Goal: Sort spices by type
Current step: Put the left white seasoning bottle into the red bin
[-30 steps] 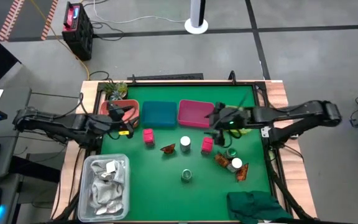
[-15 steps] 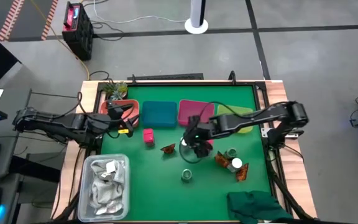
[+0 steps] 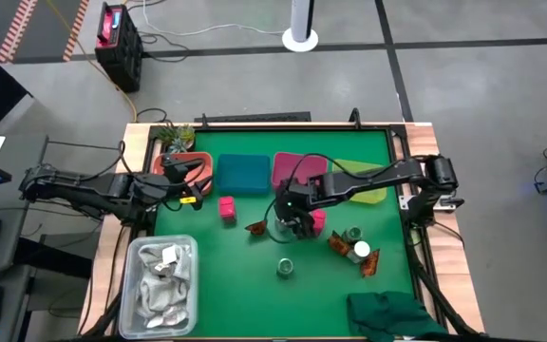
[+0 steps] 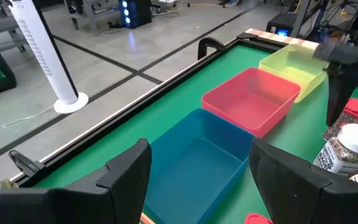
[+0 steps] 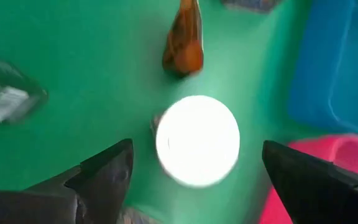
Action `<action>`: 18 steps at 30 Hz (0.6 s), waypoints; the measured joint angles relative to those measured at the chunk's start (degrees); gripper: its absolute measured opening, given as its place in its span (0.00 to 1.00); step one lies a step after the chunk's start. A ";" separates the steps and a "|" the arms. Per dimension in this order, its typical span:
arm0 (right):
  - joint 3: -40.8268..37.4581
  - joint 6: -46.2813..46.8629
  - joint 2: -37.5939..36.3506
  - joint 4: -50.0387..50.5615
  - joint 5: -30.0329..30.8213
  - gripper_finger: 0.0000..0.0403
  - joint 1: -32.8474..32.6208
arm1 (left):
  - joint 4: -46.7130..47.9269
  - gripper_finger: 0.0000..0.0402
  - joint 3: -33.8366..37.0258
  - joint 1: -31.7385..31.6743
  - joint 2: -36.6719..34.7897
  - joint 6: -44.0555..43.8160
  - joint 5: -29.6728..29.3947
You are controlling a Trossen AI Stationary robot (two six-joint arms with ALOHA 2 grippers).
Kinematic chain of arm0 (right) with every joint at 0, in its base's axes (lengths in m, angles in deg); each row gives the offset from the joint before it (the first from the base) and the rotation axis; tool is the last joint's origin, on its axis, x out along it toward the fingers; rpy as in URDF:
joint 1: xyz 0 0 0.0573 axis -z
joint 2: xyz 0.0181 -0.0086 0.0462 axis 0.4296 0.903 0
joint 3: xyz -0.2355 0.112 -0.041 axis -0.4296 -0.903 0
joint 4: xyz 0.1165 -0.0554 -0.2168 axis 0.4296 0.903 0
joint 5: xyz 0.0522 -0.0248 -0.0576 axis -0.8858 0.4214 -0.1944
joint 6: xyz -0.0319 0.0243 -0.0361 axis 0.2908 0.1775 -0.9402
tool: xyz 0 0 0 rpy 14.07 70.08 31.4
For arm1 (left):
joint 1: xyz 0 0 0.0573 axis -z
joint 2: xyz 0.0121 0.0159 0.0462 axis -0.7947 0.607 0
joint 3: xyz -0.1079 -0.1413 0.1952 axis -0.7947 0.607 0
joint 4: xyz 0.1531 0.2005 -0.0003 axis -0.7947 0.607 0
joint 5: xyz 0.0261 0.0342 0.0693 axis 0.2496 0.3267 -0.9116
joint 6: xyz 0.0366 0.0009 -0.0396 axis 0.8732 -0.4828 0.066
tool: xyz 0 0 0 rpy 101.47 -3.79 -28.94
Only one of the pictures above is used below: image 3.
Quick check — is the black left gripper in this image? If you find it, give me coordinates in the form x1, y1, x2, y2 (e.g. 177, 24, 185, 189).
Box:
133, 173, 214, 213

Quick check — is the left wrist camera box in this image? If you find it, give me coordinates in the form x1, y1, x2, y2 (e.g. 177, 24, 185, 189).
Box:
161, 155, 187, 178

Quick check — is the white floor cable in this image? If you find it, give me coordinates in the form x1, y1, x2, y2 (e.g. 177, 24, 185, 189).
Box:
142, 0, 287, 38

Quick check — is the red spice tin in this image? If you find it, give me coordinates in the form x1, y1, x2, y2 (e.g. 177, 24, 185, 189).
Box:
218, 196, 237, 224
311, 208, 328, 238

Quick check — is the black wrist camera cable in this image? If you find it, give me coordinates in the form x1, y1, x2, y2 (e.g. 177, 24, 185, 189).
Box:
185, 159, 216, 200

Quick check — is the green oregano glass jar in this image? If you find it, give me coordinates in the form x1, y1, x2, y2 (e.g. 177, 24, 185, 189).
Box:
275, 256, 295, 279
342, 225, 364, 244

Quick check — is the yellow floor cable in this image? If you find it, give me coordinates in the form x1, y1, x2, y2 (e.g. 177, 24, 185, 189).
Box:
45, 0, 138, 124

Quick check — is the black and red crate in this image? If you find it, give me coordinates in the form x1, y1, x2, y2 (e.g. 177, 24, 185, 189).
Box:
94, 2, 144, 94

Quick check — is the black flat strip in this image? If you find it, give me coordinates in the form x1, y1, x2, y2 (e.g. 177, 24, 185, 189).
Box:
194, 111, 312, 124

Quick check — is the dark green cloth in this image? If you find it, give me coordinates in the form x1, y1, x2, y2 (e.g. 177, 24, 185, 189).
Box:
347, 290, 448, 342

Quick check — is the white tower fan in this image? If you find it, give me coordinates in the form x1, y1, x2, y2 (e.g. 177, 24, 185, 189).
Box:
281, 0, 320, 53

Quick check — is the blue plastic bin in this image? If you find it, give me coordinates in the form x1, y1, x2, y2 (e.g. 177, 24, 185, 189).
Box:
215, 153, 273, 195

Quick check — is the small green succulent plant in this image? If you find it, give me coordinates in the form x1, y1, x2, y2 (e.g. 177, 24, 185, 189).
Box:
156, 123, 197, 154

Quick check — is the yellow translucent plastic bin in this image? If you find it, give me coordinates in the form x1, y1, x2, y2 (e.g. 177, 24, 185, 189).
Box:
330, 159, 388, 205

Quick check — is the green table mat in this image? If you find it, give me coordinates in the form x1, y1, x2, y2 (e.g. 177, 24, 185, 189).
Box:
152, 128, 417, 339

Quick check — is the clear plastic container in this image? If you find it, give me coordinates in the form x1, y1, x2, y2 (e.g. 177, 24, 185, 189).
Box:
118, 234, 199, 340

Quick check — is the pink plastic bin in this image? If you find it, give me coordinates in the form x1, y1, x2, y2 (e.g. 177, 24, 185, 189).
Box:
271, 151, 330, 191

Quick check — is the white-lid spice jar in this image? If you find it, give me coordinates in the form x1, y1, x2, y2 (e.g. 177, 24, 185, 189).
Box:
348, 239, 372, 264

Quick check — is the orange plastic bin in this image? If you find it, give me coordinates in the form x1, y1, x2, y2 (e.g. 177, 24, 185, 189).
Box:
152, 150, 215, 197

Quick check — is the grey crumpled cloth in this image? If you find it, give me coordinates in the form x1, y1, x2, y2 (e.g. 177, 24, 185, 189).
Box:
135, 242, 194, 329

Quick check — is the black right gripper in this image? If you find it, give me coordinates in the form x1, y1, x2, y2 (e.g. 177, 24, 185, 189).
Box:
275, 180, 326, 239

